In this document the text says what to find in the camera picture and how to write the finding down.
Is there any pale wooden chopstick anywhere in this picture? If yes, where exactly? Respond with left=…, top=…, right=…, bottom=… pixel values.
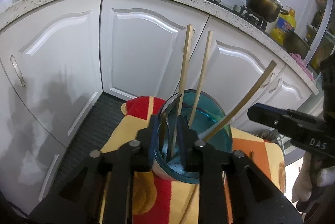
left=199, top=60, right=277, bottom=142

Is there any white floral utensil cup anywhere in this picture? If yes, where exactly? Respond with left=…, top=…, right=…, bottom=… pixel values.
left=149, top=89, right=225, bottom=184

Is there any gloved right hand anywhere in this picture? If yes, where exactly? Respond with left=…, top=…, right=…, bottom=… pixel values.
left=292, top=152, right=334, bottom=213

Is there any orange yellow red table cloth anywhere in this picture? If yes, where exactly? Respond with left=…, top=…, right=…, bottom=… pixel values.
left=101, top=97, right=286, bottom=223

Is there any pink cloth on counter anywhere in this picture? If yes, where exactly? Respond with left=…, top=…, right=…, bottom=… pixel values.
left=289, top=53, right=314, bottom=80

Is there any black wok on counter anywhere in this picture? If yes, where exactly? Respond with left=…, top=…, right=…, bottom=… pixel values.
left=283, top=30, right=310, bottom=59

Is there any metal spoon in cup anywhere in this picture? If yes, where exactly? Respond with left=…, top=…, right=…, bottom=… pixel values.
left=158, top=93, right=181, bottom=161

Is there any yellow cooking oil bottle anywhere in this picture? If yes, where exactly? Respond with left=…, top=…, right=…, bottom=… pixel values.
left=270, top=6, right=296, bottom=46

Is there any chopstick in cup right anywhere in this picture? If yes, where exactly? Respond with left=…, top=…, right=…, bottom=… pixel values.
left=188, top=30, right=213, bottom=127

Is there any chopstick in cup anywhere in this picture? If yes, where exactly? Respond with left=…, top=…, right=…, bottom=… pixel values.
left=170, top=24, right=194, bottom=157
left=188, top=30, right=213, bottom=127

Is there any dark steel cooking pot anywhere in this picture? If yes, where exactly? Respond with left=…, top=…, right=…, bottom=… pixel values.
left=245, top=0, right=289, bottom=23

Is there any chopstick in cup left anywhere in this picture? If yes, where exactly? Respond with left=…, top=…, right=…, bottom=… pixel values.
left=170, top=24, right=194, bottom=157

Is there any cabinet door handle pair right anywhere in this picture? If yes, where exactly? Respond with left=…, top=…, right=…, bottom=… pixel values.
left=269, top=78, right=283, bottom=93

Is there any cabinet door handle pair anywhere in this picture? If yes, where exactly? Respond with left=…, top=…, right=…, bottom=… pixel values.
left=261, top=72, right=275, bottom=89
left=269, top=78, right=283, bottom=93

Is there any cabinet door handle pair left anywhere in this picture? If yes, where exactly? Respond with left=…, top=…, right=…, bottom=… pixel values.
left=261, top=72, right=275, bottom=89

